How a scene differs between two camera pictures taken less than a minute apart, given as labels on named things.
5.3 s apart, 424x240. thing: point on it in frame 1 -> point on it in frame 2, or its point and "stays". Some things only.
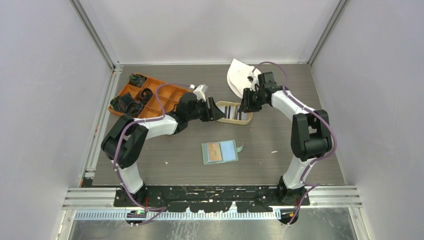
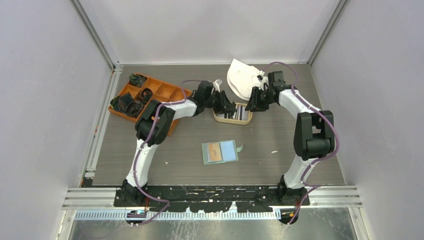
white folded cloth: [237, 75] stays
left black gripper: [213, 113] -> [225, 106]
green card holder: [220, 152] stays
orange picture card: [215, 152] stays
